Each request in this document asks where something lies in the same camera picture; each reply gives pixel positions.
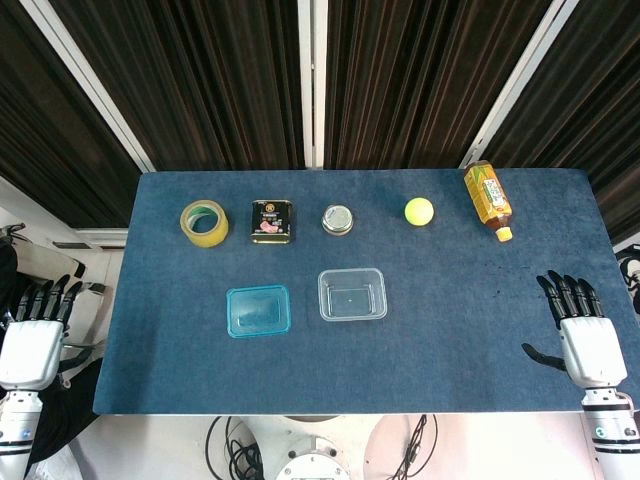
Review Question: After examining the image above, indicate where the blue fabric table cover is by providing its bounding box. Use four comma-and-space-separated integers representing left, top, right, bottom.
92, 168, 640, 416

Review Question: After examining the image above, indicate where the yellow packing tape roll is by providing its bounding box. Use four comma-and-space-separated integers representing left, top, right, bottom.
179, 199, 232, 249

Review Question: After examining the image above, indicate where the black white patterned object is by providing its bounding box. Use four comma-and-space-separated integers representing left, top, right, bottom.
613, 243, 640, 317

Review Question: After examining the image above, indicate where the black luncheon meat can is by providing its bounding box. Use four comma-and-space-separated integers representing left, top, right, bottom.
250, 199, 295, 246

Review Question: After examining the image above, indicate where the white frame post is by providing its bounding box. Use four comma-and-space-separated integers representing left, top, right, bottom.
458, 0, 587, 170
18, 0, 167, 174
296, 0, 329, 169

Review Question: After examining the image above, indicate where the clear plastic food container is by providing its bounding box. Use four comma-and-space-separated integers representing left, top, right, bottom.
317, 267, 390, 323

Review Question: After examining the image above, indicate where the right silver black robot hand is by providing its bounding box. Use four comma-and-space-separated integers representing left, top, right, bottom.
521, 269, 629, 390

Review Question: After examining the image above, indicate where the yellow-green tennis ball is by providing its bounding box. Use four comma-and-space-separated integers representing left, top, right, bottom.
403, 197, 436, 229

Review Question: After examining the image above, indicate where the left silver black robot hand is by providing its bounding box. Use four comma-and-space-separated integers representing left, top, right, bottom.
0, 273, 84, 392

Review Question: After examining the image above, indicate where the black coiled cable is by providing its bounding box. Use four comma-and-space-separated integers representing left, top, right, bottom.
206, 414, 267, 480
390, 413, 439, 480

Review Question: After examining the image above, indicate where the blue translucent plastic lid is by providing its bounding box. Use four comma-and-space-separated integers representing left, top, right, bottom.
225, 284, 292, 340

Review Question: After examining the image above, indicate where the dark pleated curtain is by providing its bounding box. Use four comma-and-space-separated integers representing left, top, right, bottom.
0, 0, 147, 232
48, 0, 307, 172
480, 0, 640, 247
323, 0, 554, 171

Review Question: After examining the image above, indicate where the round silver tin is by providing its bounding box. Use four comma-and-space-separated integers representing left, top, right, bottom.
321, 203, 356, 236

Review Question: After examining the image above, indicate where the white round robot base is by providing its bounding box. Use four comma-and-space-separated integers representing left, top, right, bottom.
274, 433, 351, 480

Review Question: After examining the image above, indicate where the amber tea bottle yellow label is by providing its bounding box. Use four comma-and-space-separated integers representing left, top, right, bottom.
462, 159, 516, 244

